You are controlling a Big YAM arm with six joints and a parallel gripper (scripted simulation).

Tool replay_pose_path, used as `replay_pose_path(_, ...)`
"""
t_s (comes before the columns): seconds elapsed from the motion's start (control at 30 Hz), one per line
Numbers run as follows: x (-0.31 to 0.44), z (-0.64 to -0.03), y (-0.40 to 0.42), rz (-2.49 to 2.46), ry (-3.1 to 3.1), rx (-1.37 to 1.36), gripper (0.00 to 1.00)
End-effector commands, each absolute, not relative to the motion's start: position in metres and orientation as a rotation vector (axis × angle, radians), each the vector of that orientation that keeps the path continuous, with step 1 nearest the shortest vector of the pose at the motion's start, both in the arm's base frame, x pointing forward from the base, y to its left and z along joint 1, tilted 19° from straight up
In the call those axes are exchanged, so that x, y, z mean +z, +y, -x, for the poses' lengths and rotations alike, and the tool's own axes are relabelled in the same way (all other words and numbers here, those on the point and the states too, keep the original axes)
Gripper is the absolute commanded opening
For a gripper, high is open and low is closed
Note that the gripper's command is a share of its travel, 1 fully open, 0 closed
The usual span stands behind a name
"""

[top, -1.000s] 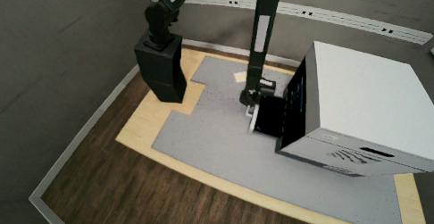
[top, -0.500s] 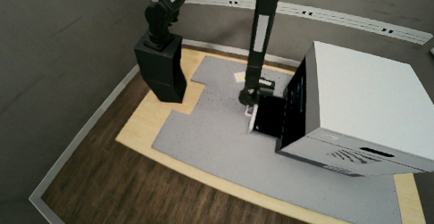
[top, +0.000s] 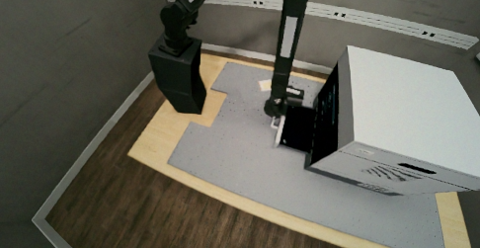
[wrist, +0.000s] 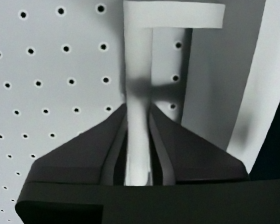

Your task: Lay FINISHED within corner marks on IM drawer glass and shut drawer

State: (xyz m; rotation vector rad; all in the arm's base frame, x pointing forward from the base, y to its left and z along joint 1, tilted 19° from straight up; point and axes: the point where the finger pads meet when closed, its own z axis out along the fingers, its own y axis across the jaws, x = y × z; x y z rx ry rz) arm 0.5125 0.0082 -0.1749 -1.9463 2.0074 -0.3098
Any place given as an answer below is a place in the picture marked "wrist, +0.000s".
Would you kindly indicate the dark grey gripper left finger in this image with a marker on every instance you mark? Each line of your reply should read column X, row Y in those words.
column 90, row 156

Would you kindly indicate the grey boxy benchtop instrument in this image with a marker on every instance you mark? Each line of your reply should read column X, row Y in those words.
column 233, row 83

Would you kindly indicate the grey perforated metal plate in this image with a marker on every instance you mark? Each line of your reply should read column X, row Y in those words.
column 62, row 71

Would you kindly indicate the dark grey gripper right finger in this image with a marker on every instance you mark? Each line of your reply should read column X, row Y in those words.
column 185, row 157

